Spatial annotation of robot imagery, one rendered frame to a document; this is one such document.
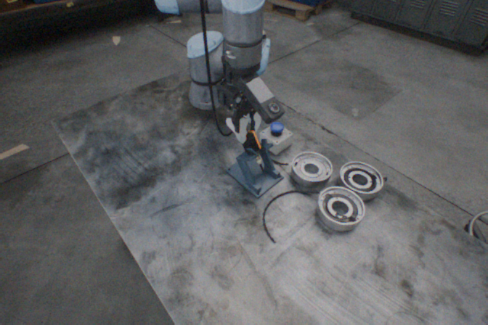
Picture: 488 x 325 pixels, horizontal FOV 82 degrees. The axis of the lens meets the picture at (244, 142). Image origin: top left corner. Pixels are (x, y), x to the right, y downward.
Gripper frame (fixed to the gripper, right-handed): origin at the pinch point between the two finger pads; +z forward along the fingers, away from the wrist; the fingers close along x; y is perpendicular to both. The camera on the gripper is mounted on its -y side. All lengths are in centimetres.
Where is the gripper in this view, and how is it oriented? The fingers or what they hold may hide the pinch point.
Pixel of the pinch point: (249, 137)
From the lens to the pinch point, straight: 70.5
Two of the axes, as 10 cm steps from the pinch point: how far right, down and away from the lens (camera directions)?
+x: -7.3, 4.6, -5.0
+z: 0.0, 7.3, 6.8
